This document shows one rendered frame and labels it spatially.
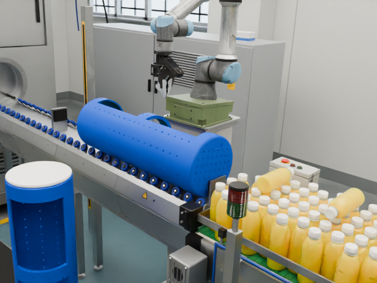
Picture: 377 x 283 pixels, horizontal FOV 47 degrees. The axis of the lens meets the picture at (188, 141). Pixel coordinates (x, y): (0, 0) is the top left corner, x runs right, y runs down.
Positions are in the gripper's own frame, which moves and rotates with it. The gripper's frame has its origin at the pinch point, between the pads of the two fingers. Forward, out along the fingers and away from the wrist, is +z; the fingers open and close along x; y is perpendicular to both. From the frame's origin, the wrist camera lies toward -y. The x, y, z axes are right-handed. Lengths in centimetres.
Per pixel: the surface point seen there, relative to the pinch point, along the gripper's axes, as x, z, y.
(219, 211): 19, 33, -51
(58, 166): 43, 32, 25
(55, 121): 3, 36, 98
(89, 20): -34, -24, 113
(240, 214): 37, 18, -74
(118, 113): 5.7, 14.2, 28.7
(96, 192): 9, 64, 45
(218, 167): -4.6, 27.2, -30.6
